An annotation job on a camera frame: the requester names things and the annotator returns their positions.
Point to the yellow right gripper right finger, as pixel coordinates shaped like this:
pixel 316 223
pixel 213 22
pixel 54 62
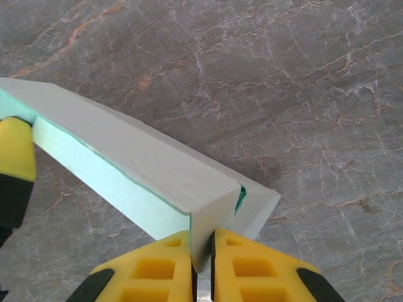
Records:
pixel 252 273

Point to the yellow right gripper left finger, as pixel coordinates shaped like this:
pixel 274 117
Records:
pixel 151 270

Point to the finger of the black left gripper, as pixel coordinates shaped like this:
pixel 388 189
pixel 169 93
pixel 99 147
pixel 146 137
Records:
pixel 15 157

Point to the mint green paper box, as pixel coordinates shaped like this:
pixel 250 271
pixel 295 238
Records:
pixel 126 148

